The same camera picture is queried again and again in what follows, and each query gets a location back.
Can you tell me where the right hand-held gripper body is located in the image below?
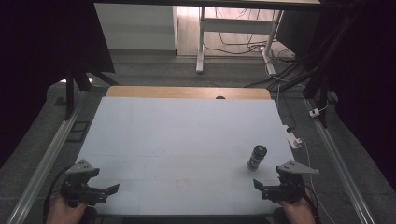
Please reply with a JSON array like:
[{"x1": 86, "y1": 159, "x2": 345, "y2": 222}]
[{"x1": 261, "y1": 160, "x2": 320, "y2": 205}]

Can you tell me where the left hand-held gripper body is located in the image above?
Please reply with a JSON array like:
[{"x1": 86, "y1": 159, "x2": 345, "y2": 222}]
[{"x1": 60, "y1": 159, "x2": 109, "y2": 208}]

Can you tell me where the dark green capped bottle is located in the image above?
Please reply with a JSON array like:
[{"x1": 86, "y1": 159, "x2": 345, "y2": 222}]
[{"x1": 247, "y1": 144, "x2": 268, "y2": 172}]

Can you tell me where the person's right hand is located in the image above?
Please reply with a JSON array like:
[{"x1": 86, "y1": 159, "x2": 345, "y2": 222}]
[{"x1": 277, "y1": 188, "x2": 316, "y2": 224}]

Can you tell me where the person's left hand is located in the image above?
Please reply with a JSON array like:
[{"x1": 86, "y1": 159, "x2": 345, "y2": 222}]
[{"x1": 46, "y1": 193, "x2": 90, "y2": 224}]

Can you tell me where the white power strip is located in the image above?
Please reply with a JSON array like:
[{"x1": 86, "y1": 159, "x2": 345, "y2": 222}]
[{"x1": 282, "y1": 124, "x2": 304, "y2": 151}]

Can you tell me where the white table cover sheet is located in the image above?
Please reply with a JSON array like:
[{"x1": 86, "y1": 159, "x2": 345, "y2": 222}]
[{"x1": 74, "y1": 95, "x2": 295, "y2": 217}]

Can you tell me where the black metal stand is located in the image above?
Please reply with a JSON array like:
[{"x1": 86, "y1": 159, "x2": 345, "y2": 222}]
[
  {"x1": 64, "y1": 62, "x2": 120, "y2": 121},
  {"x1": 274, "y1": 8, "x2": 365, "y2": 129}
]

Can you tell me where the black curtain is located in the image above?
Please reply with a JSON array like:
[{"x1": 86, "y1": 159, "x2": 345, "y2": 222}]
[
  {"x1": 275, "y1": 0, "x2": 396, "y2": 190},
  {"x1": 0, "y1": 0, "x2": 116, "y2": 169}
]

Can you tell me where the white cabinet panel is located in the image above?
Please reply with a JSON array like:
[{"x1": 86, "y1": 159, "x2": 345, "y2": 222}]
[{"x1": 93, "y1": 3, "x2": 179, "y2": 51}]

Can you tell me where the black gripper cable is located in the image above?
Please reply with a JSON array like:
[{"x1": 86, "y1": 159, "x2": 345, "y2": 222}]
[
  {"x1": 42, "y1": 166, "x2": 73, "y2": 222},
  {"x1": 303, "y1": 183, "x2": 322, "y2": 224}
]

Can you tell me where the aluminium rail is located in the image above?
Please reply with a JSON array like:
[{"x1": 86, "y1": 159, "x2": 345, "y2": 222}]
[
  {"x1": 6, "y1": 106, "x2": 82, "y2": 224},
  {"x1": 304, "y1": 98, "x2": 377, "y2": 224}
]

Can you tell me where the black rectangular floor frame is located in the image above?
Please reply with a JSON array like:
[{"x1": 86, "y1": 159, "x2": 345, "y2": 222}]
[{"x1": 65, "y1": 119, "x2": 92, "y2": 144}]

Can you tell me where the black floor cables bundle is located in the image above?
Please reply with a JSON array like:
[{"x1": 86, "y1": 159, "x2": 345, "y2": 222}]
[{"x1": 204, "y1": 7, "x2": 297, "y2": 89}]

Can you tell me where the white metal desk frame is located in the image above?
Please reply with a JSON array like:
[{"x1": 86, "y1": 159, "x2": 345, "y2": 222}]
[{"x1": 195, "y1": 6, "x2": 285, "y2": 76}]

